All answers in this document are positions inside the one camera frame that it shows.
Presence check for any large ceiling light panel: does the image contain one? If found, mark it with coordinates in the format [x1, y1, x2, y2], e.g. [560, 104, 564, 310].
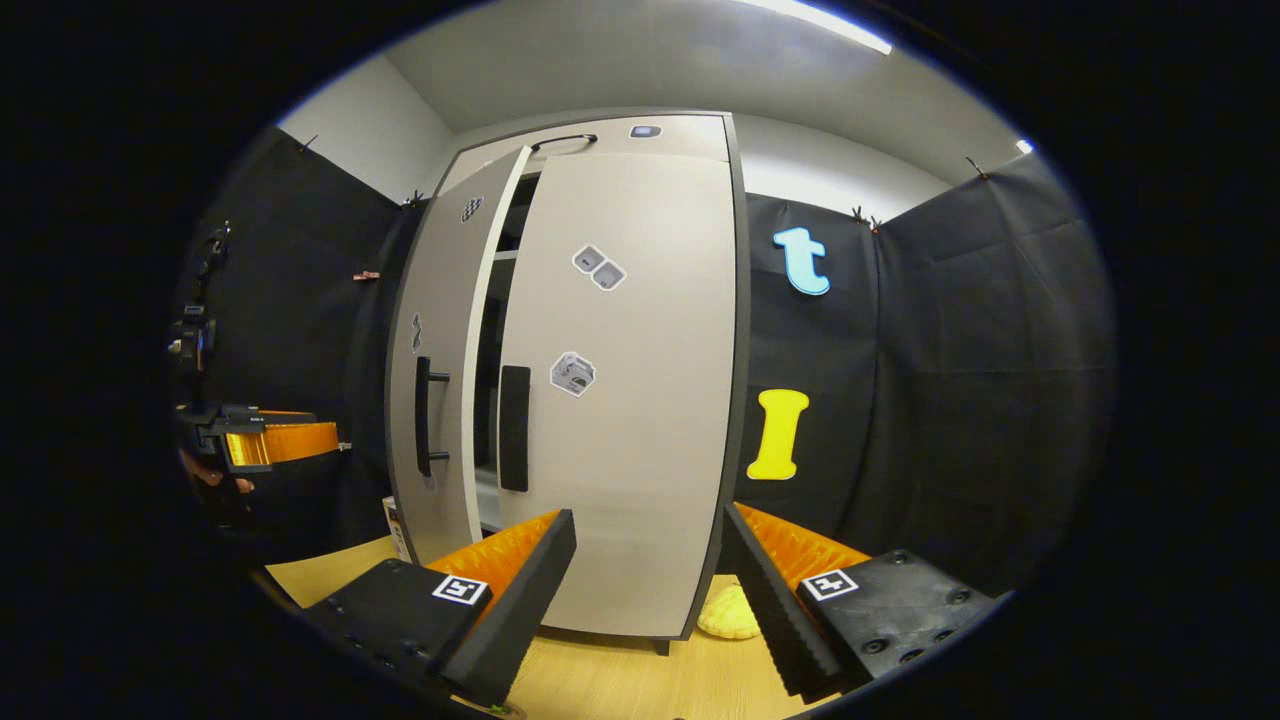
[735, 0, 894, 56]

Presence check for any small white box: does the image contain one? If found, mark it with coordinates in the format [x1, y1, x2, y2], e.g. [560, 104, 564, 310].
[383, 497, 413, 563]

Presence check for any black left door handle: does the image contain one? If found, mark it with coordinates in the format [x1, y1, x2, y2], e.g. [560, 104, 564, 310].
[414, 356, 451, 478]

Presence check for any black backdrop cloth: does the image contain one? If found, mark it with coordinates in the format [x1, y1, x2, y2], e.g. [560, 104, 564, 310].
[700, 150, 1119, 601]
[185, 125, 433, 561]

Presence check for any black right door handle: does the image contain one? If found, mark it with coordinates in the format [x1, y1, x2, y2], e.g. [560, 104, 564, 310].
[498, 365, 532, 493]

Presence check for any grey cabinet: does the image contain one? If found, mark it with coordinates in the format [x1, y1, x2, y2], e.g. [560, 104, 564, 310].
[385, 110, 753, 656]

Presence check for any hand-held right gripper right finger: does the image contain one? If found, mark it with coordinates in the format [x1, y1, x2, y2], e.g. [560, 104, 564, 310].
[722, 502, 1001, 703]

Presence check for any black device on stand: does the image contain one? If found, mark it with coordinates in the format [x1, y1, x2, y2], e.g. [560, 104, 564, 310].
[168, 222, 233, 379]

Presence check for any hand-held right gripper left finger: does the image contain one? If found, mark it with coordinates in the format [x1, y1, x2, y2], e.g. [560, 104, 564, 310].
[300, 508, 578, 709]

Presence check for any yellow shell-shaped object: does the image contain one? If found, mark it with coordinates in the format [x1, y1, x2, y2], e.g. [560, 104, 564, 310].
[697, 583, 763, 641]

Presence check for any beige cabinet drawer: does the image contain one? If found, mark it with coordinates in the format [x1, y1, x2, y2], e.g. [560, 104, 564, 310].
[440, 113, 731, 196]

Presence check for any black door handle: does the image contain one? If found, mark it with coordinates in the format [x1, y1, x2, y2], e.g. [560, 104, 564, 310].
[414, 356, 451, 478]
[498, 365, 532, 493]

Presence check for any white cabinet door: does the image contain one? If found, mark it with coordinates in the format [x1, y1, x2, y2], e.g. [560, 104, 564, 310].
[385, 145, 534, 566]
[497, 150, 741, 641]

